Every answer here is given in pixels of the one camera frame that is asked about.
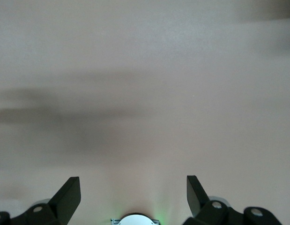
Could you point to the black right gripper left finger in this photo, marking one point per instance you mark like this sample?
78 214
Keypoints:
62 201

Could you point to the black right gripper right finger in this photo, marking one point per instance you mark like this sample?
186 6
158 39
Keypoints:
198 201

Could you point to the brown table cover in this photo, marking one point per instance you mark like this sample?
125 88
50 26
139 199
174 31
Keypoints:
158 70

